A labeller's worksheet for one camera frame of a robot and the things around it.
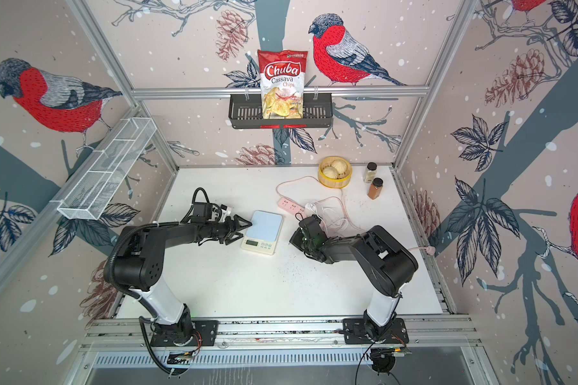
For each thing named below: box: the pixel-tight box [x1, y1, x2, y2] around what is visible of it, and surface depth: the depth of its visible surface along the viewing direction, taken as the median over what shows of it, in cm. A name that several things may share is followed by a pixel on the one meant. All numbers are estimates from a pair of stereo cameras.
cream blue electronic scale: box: [240, 210, 283, 256], surface depth 96 cm
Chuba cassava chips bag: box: [256, 49, 309, 120], surface depth 87 cm
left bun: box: [322, 166, 339, 180], surface depth 113 cm
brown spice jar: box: [367, 177, 384, 201], surface depth 106 cm
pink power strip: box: [276, 197, 306, 219], surface depth 106 cm
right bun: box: [331, 158, 348, 176], surface depth 116 cm
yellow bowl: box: [317, 155, 353, 189], surface depth 115 cm
